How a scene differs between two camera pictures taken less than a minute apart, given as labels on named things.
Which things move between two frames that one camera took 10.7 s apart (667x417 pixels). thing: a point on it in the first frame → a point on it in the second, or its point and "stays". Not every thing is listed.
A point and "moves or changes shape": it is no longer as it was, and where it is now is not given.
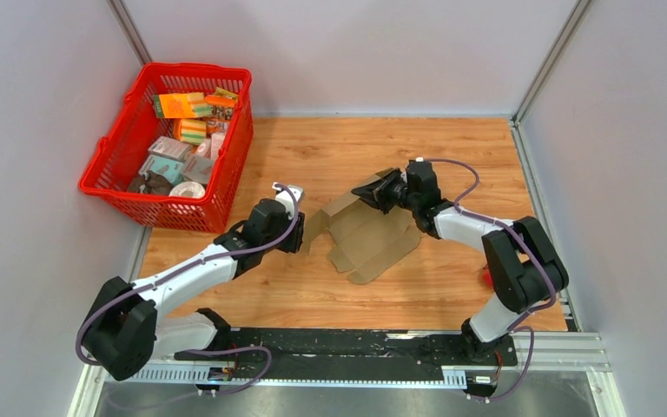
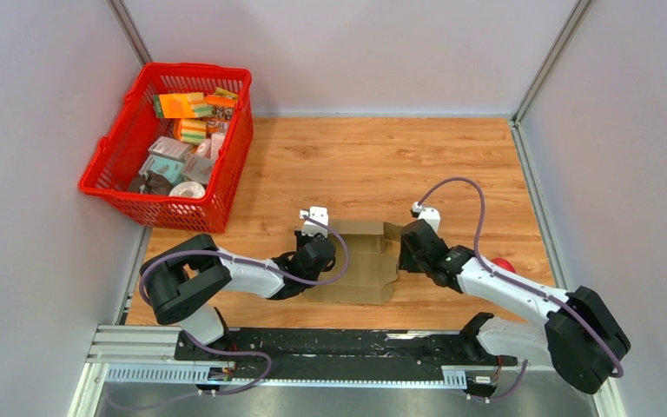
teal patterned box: (171, 170) stays
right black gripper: (379, 200) → (404, 262)
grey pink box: (197, 168) stays
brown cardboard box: (364, 241) moves or changes shape
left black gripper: (295, 241) → (300, 238)
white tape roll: (188, 189) stays
